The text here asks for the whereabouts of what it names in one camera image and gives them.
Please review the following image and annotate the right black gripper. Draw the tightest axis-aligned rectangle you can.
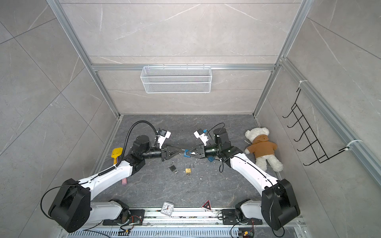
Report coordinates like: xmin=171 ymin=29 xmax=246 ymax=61
xmin=187 ymin=145 xmax=222 ymax=160

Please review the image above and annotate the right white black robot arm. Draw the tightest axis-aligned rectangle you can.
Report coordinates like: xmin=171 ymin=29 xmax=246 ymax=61
xmin=186 ymin=128 xmax=300 ymax=231

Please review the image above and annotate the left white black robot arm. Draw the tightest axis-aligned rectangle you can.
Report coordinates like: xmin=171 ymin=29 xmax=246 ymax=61
xmin=48 ymin=135 xmax=181 ymax=233

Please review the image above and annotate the black padlock with key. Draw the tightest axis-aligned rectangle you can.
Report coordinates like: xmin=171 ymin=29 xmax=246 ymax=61
xmin=169 ymin=161 xmax=178 ymax=174

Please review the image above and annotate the yellow toy shovel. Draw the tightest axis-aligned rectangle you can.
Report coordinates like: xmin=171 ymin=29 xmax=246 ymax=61
xmin=111 ymin=147 xmax=123 ymax=165

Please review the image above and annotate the red black triangle sign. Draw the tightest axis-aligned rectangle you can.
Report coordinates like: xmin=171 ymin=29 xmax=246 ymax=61
xmin=201 ymin=199 xmax=212 ymax=212

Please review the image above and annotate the white small alarm clock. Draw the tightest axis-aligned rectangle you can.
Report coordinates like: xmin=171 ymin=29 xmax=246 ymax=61
xmin=160 ymin=201 xmax=174 ymax=217

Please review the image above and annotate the white teddy bear brown hoodie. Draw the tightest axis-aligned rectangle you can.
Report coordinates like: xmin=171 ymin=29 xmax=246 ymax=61
xmin=245 ymin=128 xmax=284 ymax=172

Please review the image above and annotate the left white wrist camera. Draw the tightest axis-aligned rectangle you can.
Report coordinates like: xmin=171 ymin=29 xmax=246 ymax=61
xmin=156 ymin=129 xmax=171 ymax=149

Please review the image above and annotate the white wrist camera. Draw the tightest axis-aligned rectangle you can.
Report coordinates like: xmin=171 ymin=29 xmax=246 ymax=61
xmin=156 ymin=129 xmax=171 ymax=149
xmin=193 ymin=129 xmax=209 ymax=146

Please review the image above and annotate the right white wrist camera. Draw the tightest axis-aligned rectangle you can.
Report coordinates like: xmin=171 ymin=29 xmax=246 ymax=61
xmin=193 ymin=129 xmax=209 ymax=146

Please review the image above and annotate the left black corrugated cable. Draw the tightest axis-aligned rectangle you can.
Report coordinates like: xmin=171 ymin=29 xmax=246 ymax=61
xmin=115 ymin=120 xmax=158 ymax=167

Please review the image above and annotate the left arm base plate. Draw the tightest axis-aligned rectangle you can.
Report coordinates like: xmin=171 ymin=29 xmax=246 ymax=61
xmin=102 ymin=209 xmax=145 ymax=226

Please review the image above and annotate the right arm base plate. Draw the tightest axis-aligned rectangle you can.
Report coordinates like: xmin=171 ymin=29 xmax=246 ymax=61
xmin=217 ymin=208 xmax=263 ymax=225

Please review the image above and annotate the white wire mesh basket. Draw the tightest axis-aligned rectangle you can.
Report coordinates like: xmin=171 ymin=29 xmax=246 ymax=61
xmin=140 ymin=66 xmax=212 ymax=94

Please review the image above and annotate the black wire hook rack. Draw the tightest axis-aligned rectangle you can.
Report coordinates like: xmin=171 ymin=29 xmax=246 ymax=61
xmin=282 ymin=88 xmax=350 ymax=166

